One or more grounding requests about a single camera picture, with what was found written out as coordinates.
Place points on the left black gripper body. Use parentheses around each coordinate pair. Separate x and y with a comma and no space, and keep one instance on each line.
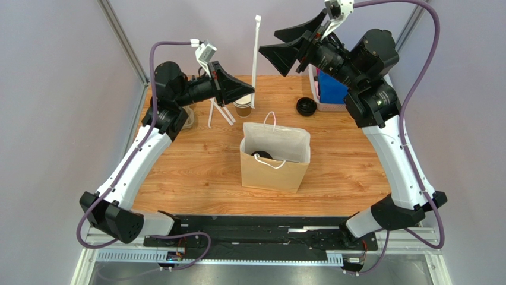
(214,75)

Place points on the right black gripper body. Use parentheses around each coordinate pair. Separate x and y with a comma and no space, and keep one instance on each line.
(304,51)

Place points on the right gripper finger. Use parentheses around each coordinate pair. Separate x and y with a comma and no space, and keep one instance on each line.
(283,56)
(292,33)

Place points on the stack of paper cups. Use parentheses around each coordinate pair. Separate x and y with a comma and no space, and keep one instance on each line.
(243,106)

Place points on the white straw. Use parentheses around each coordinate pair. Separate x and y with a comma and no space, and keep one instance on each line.
(210,116)
(224,111)
(256,47)

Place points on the cardboard cup carrier tray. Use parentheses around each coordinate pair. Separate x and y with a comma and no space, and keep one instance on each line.
(191,118)

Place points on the black plastic cup lid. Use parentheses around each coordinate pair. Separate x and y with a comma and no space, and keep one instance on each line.
(261,154)

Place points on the brown paper bag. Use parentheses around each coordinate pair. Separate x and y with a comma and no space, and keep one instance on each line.
(289,147)

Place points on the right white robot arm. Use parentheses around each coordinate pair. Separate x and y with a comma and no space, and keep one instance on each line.
(376,109)

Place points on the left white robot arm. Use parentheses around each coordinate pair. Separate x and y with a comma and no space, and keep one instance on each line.
(109,209)

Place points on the blue folded towel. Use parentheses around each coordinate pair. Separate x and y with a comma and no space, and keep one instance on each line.
(331,91)

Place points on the stack of black lids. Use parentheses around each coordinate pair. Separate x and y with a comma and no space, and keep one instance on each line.
(306,106)

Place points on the white plastic basket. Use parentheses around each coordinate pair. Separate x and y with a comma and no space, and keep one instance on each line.
(313,79)

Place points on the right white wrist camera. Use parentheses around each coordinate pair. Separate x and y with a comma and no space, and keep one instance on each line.
(337,11)

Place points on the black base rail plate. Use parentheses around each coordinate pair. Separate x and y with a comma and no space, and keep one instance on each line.
(261,238)

